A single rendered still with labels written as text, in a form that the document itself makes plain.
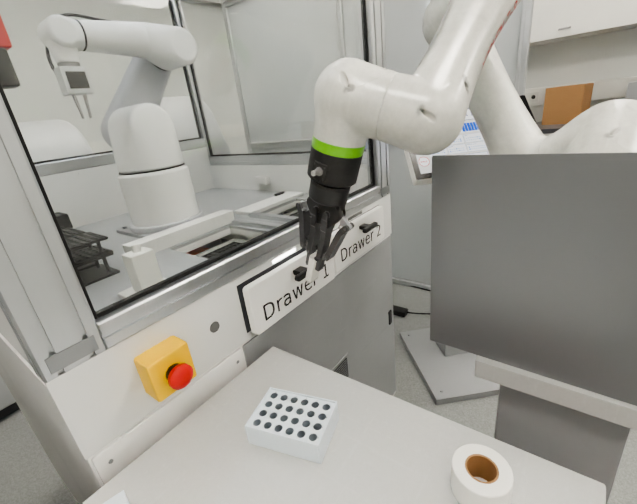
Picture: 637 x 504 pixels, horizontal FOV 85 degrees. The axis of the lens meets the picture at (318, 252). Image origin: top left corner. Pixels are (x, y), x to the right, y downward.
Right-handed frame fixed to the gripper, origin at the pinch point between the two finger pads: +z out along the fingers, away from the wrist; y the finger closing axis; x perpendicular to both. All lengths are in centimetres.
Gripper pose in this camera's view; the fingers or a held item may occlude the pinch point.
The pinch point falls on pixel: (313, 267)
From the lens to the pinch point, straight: 75.0
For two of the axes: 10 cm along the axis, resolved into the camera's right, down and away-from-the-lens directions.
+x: 5.9, -3.7, 7.2
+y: 7.9, 4.4, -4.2
